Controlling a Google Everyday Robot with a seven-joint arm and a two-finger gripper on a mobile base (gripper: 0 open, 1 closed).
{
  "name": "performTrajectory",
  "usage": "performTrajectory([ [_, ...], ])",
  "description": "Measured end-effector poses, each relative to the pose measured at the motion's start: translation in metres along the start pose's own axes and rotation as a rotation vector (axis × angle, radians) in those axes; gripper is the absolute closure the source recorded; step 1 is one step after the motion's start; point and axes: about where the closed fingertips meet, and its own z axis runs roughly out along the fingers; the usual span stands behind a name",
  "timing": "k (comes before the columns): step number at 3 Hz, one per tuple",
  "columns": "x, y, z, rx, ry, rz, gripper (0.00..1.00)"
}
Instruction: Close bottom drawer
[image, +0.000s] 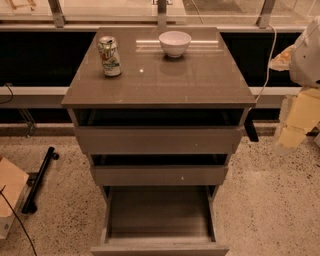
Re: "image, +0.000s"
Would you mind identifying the grey drawer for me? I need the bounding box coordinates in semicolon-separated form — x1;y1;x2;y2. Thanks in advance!
69;108;244;155
91;154;228;186
91;186;229;256

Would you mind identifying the black cable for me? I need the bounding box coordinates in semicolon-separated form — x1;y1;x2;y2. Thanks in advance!
0;185;38;256

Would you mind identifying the grey middle drawer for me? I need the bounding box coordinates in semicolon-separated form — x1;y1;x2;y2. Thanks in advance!
91;154;228;186

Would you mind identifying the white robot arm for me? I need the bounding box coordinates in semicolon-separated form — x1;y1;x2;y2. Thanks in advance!
271;16;320;155

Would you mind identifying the green soda can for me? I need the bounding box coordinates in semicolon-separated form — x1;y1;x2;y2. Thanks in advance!
98;36;122;77

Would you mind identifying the black cabinet leg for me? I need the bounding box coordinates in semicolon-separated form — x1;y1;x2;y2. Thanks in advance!
244;120;259;142

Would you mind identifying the cardboard box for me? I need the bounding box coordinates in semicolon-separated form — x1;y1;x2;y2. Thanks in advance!
0;156;29;239

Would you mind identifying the grey top drawer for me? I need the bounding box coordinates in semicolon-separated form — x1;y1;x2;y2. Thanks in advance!
69;108;244;155

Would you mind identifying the white bowl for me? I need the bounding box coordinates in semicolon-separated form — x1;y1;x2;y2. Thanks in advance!
159;31;191;58

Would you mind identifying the grey bottom drawer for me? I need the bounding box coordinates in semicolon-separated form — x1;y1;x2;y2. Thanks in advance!
91;186;229;256

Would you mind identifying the white cable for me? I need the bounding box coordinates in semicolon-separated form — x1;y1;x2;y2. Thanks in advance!
254;23;278;103

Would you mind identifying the black metal bar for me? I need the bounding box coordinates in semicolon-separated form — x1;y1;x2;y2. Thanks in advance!
22;146;59;214

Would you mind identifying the grey drawer cabinet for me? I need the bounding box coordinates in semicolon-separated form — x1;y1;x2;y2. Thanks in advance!
61;26;257;201

